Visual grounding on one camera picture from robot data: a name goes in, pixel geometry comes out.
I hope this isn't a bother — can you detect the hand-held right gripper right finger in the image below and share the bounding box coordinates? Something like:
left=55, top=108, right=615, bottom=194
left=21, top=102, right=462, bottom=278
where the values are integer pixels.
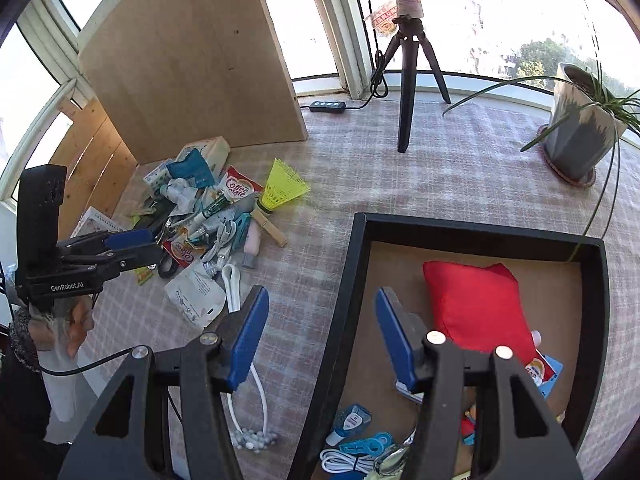
left=375, top=286, right=583, bottom=480

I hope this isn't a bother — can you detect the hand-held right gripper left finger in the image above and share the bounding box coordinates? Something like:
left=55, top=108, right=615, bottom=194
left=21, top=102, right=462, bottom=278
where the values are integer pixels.
left=57, top=284, right=272, bottom=480

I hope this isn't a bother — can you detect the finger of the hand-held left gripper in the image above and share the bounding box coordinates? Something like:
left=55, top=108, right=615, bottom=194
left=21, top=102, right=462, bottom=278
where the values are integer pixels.
left=56, top=228, right=155, bottom=257
left=59, top=241, right=165, bottom=274

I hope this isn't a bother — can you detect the white rubber cord with beads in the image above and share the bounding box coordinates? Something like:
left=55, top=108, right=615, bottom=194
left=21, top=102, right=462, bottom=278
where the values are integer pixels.
left=220, top=262, right=278, bottom=451

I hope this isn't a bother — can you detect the black tray box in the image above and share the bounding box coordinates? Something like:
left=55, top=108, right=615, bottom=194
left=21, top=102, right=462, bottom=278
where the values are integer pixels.
left=287, top=212, right=610, bottom=480

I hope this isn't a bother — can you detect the red fabric pouch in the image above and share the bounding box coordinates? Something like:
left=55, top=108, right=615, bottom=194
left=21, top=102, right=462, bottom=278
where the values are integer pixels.
left=422, top=260, right=556, bottom=381

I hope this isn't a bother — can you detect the white usb cable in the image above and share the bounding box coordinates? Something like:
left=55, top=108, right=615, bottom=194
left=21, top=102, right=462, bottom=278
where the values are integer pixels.
left=320, top=447, right=381, bottom=476
left=202, top=220, right=238, bottom=268

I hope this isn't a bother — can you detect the yellow plastic shuttlecock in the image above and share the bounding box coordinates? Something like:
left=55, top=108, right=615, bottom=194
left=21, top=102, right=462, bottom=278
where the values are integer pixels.
left=256, top=158, right=311, bottom=217

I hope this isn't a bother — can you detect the person's left forearm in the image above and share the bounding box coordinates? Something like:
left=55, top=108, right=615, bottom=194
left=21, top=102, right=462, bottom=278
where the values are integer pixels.
left=0, top=305, right=51, bottom=461

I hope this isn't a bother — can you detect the pink plaid cloth desktop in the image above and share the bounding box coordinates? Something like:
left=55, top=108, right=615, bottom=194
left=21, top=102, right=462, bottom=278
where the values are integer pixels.
left=42, top=92, right=640, bottom=480

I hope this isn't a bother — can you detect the person's left hand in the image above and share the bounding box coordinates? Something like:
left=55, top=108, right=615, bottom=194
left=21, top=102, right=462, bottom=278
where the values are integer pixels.
left=27, top=297, right=97, bottom=356

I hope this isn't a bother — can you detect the red white creamer sachet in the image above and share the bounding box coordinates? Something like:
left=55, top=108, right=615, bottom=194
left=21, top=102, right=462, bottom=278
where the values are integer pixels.
left=216, top=166, right=264, bottom=206
left=162, top=237, right=206, bottom=268
left=522, top=355, right=557, bottom=388

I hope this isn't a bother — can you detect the white printed card pack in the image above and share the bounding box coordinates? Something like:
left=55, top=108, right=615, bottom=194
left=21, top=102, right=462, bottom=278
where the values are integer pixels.
left=70, top=206, right=123, bottom=241

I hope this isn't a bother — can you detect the white paper pouch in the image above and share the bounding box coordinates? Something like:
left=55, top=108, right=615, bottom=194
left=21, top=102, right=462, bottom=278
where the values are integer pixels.
left=164, top=260, right=227, bottom=331

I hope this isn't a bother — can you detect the crumpled white tissue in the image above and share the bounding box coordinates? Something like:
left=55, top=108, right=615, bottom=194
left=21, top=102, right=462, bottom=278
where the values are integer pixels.
left=162, top=177, right=201, bottom=211

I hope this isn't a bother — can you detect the white patterned tissue pack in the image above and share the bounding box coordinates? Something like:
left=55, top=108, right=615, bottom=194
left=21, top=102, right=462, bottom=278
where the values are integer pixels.
left=143, top=160, right=176, bottom=188

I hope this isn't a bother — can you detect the slatted wooden panel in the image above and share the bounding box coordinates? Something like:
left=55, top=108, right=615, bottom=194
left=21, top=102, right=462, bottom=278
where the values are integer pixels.
left=47, top=97, right=138, bottom=231

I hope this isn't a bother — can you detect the green label lip balm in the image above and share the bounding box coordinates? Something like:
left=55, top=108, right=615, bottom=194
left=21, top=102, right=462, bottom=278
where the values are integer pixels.
left=192, top=192, right=233, bottom=221

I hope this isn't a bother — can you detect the blue foil packet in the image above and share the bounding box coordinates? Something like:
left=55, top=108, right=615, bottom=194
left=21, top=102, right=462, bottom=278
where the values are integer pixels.
left=166, top=149, right=216, bottom=188

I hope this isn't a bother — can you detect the pink tube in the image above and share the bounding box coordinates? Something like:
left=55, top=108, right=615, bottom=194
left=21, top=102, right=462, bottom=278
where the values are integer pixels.
left=242, top=222, right=263, bottom=268

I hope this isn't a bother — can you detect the light blue plastic clip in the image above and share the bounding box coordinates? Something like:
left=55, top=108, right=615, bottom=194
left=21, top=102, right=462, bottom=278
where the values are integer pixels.
left=231, top=212, right=252, bottom=251
left=339, top=432, right=393, bottom=456

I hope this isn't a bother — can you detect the wooden clothespin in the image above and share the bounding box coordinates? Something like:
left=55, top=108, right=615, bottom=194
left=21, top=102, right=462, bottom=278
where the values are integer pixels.
left=250, top=209, right=289, bottom=248

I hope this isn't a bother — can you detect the small metal spoon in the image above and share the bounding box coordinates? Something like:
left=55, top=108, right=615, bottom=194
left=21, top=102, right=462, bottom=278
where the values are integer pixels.
left=372, top=440, right=416, bottom=478

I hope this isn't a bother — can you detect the beige tissue pack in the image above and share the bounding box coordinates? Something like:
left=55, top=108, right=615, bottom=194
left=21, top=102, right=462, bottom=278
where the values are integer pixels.
left=177, top=136, right=232, bottom=173

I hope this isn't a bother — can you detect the light blue packet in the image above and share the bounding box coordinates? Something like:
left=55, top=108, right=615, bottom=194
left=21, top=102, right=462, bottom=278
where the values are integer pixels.
left=535, top=355, right=563, bottom=401

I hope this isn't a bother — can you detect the large wooden board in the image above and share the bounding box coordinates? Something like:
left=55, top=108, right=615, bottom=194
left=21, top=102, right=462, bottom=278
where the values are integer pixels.
left=77, top=0, right=309, bottom=166

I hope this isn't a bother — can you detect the round dark red coaster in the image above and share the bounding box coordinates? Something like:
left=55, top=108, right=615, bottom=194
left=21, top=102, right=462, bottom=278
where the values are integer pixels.
left=537, top=124, right=598, bottom=189

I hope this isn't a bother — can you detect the black tripod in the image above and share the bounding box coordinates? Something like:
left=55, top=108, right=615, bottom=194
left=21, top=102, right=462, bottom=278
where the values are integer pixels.
left=372, top=0, right=452, bottom=154

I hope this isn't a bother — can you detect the potted plant grey pot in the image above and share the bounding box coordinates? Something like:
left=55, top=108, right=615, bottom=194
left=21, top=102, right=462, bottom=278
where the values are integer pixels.
left=442, top=35, right=640, bottom=261

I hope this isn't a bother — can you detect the red white tag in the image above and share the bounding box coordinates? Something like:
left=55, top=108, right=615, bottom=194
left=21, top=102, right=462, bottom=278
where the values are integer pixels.
left=362, top=0, right=401, bottom=36

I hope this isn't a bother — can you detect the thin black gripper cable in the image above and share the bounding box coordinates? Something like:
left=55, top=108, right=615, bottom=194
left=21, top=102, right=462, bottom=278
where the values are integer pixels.
left=40, top=347, right=188, bottom=433

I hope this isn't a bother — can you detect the black power cable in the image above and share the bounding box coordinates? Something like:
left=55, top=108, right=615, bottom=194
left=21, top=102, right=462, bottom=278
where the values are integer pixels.
left=345, top=0, right=390, bottom=111

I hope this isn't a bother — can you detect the white window frame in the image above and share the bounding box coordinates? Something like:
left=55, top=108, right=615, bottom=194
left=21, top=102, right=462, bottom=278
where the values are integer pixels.
left=0, top=0, right=640, bottom=126

